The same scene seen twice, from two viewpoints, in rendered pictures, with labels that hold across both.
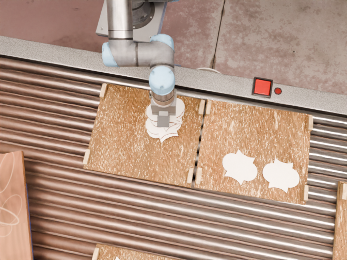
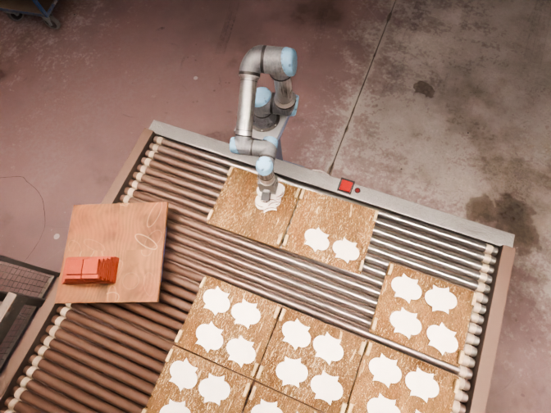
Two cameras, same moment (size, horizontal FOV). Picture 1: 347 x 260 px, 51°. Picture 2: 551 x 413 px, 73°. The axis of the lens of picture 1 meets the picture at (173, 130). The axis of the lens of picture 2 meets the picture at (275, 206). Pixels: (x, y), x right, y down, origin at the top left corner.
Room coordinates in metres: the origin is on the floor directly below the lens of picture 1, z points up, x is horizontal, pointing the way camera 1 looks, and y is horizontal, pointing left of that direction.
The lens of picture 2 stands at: (-0.29, -0.24, 2.78)
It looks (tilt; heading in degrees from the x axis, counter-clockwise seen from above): 69 degrees down; 20
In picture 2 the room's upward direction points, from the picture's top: 11 degrees counter-clockwise
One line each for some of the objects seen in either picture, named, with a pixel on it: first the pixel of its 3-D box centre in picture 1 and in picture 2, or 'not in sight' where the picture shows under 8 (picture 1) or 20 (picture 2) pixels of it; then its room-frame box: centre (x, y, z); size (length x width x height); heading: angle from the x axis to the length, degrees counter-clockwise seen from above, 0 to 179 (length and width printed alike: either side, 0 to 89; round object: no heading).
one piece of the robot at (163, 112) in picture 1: (162, 107); (266, 187); (0.41, 0.03, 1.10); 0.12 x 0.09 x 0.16; 176
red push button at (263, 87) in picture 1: (262, 87); (345, 186); (0.54, -0.36, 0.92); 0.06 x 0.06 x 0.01; 78
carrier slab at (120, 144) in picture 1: (145, 133); (254, 206); (0.36, 0.11, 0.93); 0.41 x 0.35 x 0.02; 78
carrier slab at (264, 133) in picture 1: (254, 150); (330, 229); (0.29, -0.30, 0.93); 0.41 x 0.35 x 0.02; 79
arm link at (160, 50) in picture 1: (156, 54); (265, 148); (0.53, 0.05, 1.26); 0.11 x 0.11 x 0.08; 89
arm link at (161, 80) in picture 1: (162, 83); (265, 168); (0.43, 0.03, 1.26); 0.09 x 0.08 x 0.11; 179
